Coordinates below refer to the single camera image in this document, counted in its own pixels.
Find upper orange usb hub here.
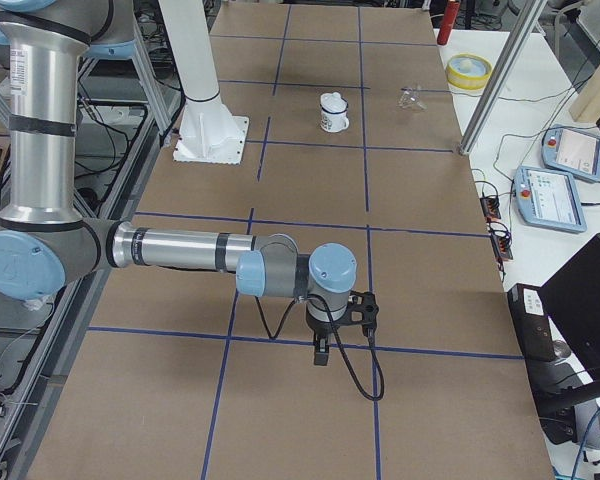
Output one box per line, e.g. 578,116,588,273
480,195,501,221

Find white enamel mug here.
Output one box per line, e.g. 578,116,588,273
320,109,349,133

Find lower teach pendant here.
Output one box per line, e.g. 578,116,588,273
513,166,587,233

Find red bottle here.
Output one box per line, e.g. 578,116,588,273
436,0,461,46

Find black box with label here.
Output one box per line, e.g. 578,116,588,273
507,283,556,362

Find teach pendant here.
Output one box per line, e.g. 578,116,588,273
513,166,587,233
541,125,600,182

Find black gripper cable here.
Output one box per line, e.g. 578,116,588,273
253,293,386,401

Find white mug lid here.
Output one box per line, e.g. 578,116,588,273
320,92,348,115

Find yellow tape roll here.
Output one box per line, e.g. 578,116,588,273
445,53,493,91

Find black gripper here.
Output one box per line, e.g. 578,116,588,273
308,319,333,366

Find white pedestal column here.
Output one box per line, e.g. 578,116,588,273
159,0,249,165

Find black laptop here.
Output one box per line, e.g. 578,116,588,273
539,233,600,374

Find lower orange usb hub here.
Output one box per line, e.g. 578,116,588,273
490,230,513,261

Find orange usb hub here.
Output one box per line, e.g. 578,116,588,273
480,195,501,221
490,230,513,261

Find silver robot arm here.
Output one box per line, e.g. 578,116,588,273
0,1,357,365

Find blue cable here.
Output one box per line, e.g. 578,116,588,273
569,402,600,480

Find upper teach pendant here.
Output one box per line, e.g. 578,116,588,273
541,125,600,182

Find aluminium frame post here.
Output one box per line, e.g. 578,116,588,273
458,0,548,155

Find clear plastic funnel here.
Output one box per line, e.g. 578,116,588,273
397,85,427,111

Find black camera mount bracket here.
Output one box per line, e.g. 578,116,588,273
336,291,379,340

